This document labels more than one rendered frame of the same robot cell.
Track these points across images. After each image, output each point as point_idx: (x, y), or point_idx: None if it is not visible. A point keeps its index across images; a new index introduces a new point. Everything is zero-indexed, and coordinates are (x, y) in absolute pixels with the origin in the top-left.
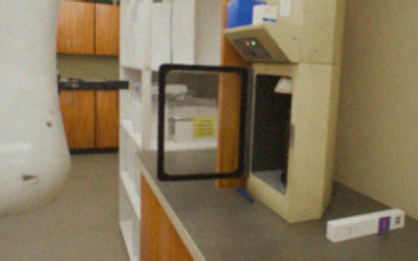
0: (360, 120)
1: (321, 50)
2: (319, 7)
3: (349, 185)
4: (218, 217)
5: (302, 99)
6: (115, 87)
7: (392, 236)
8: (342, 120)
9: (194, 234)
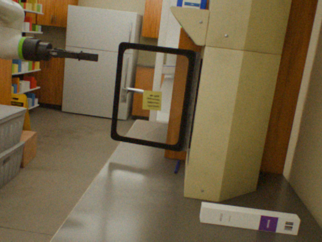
0: (315, 119)
1: (232, 35)
2: None
3: (297, 186)
4: (132, 176)
5: (205, 82)
6: (86, 58)
7: (269, 237)
8: (305, 118)
9: (98, 181)
